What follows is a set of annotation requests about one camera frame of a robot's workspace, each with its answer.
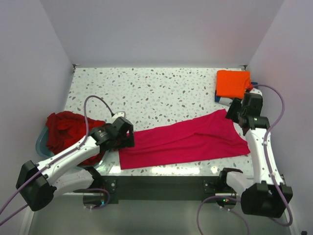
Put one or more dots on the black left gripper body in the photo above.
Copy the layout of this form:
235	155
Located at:
125	141

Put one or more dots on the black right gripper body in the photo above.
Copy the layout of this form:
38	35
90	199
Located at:
242	111

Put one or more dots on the pink t shirt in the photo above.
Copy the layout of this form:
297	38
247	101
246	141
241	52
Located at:
203	138

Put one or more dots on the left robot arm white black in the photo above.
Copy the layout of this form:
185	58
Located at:
40	183

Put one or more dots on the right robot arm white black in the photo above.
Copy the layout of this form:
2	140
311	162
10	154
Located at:
266	195

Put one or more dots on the blue grey cartoon t shirt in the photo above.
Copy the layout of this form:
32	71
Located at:
222	100

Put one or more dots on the orange folded t shirt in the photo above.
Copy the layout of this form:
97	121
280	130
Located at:
232	84

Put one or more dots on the red t shirt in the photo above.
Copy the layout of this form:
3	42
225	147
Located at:
64	130

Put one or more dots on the teal plastic basket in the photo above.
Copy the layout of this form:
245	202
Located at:
45	153

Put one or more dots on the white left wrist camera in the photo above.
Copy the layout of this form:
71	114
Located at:
117	115

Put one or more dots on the black metal base frame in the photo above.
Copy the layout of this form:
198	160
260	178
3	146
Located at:
157	188

